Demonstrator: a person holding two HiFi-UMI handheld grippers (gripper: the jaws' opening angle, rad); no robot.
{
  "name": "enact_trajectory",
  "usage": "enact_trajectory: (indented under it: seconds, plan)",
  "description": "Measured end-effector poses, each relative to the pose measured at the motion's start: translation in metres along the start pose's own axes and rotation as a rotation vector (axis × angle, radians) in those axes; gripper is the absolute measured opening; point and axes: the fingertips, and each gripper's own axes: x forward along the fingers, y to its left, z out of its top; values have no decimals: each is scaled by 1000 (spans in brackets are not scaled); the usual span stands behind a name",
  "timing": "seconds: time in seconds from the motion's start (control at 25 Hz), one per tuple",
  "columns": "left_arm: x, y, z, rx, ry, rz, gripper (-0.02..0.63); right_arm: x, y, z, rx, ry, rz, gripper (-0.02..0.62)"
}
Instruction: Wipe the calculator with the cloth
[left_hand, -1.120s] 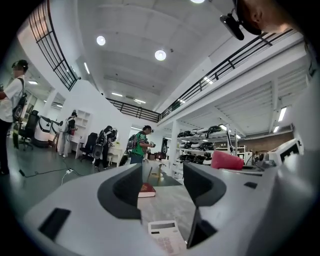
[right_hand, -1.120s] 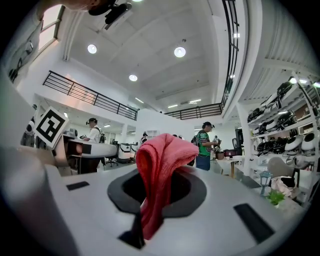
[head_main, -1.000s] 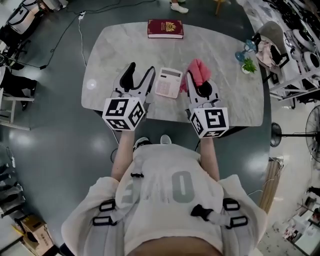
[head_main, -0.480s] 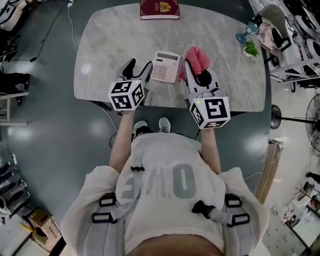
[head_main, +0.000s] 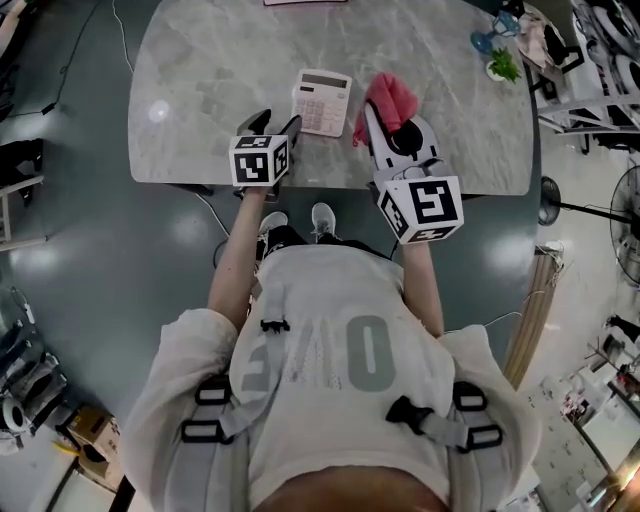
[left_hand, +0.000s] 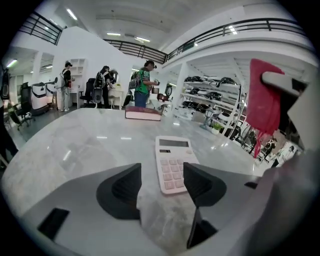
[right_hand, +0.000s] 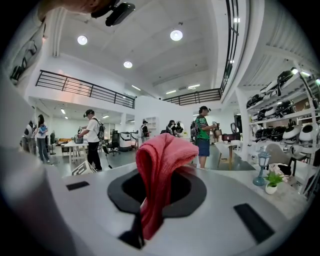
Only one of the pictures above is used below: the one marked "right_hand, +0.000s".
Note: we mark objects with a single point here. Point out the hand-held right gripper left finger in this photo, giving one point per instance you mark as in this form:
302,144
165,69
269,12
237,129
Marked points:
117,197

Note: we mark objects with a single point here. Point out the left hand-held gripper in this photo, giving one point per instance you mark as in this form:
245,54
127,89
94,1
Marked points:
83,168

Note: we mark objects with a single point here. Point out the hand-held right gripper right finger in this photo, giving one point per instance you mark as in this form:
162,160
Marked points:
197,197

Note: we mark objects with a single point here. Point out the red cloth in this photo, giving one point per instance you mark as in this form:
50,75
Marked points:
160,160

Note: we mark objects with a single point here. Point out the white work table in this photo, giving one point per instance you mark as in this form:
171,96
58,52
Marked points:
75,145

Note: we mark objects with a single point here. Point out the black office chair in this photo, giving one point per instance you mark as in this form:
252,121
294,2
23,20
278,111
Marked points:
115,141

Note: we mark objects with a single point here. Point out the white wheeled robot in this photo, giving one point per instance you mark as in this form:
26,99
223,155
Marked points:
126,141

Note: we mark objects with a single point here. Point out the white table wooden legs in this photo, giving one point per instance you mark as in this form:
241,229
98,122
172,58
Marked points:
227,146

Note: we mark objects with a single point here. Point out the blue lantern lamp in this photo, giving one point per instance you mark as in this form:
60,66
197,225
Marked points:
262,160

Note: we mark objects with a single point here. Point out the small potted green plant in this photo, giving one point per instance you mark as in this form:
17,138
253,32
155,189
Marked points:
273,181

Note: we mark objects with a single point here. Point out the round standing mirror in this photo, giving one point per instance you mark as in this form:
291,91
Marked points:
233,128

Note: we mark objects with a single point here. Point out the black balcony railing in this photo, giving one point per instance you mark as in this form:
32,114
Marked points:
85,88
197,96

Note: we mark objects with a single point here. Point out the grey shell chair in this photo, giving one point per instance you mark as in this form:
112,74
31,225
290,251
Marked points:
277,155

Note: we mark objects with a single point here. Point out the round ceiling light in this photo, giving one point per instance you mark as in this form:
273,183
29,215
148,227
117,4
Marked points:
82,40
176,35
127,64

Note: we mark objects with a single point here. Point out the rows of black white helmets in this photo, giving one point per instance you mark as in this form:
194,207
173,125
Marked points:
285,108

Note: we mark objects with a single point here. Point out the person's white printed shirt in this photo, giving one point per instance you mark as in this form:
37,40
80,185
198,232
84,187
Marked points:
22,57

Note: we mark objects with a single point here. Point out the white metal shelf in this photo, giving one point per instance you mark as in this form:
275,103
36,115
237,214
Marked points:
308,117

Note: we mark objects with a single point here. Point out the black head-worn camera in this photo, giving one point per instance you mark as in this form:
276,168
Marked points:
117,13

